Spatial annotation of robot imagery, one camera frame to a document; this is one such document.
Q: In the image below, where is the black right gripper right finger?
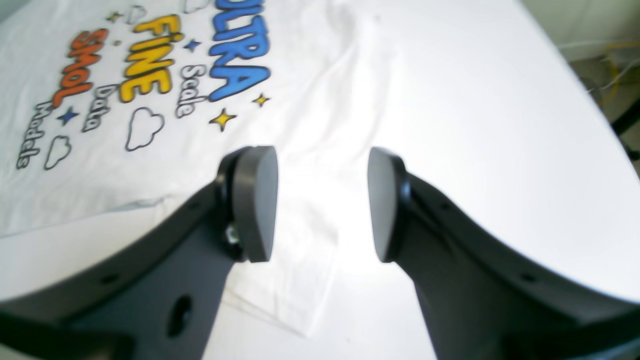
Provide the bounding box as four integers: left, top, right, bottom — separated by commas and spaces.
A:
367, 146, 640, 360

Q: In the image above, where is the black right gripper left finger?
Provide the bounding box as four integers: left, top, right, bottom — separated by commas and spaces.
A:
1, 145, 279, 360

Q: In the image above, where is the white printed T-shirt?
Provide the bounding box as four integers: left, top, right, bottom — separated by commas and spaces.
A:
1, 0, 398, 335

